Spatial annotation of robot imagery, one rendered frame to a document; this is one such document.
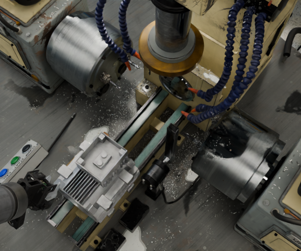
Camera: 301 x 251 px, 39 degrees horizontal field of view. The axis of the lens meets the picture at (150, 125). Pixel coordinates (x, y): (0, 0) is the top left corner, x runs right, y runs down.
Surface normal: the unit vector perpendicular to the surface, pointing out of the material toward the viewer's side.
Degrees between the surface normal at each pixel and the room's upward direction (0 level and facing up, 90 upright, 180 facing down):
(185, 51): 0
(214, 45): 90
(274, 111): 0
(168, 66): 0
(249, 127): 20
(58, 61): 62
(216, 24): 90
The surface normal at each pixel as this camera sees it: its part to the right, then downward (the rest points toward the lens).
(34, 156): 0.62, 0.19
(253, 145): 0.02, -0.42
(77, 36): -0.14, -0.22
